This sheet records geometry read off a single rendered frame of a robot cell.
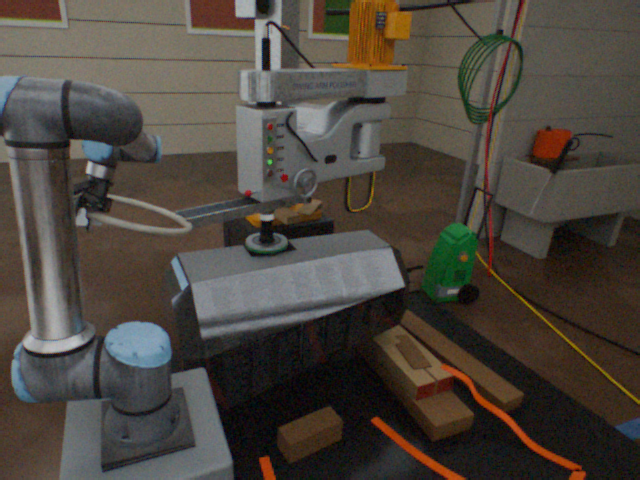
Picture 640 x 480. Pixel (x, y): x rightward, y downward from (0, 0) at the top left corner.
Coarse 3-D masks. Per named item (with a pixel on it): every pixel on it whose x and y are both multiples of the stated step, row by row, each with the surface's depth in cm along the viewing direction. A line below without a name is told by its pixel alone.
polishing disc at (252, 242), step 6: (258, 234) 241; (276, 234) 242; (246, 240) 233; (252, 240) 233; (276, 240) 234; (282, 240) 234; (252, 246) 227; (258, 246) 227; (264, 246) 227; (270, 246) 227; (276, 246) 227; (282, 246) 229
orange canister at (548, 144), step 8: (560, 128) 448; (536, 136) 443; (544, 136) 434; (552, 136) 430; (560, 136) 434; (568, 136) 438; (536, 144) 444; (544, 144) 435; (552, 144) 434; (560, 144) 438; (536, 152) 445; (544, 152) 437; (552, 152) 439; (536, 160) 440; (544, 160) 435; (552, 160) 439; (568, 160) 447; (576, 160) 451
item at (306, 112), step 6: (252, 102) 277; (276, 102) 270; (288, 102) 272; (294, 102) 275; (300, 102) 279; (300, 108) 265; (306, 108) 262; (312, 108) 261; (318, 108) 259; (300, 114) 266; (306, 114) 263; (312, 114) 260; (300, 120) 267; (306, 120) 264; (300, 126) 267; (306, 126) 264
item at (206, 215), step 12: (216, 204) 214; (228, 204) 218; (240, 204) 222; (252, 204) 214; (264, 204) 218; (276, 204) 223; (288, 204) 228; (192, 216) 208; (204, 216) 199; (216, 216) 203; (228, 216) 207; (240, 216) 211; (192, 228) 197
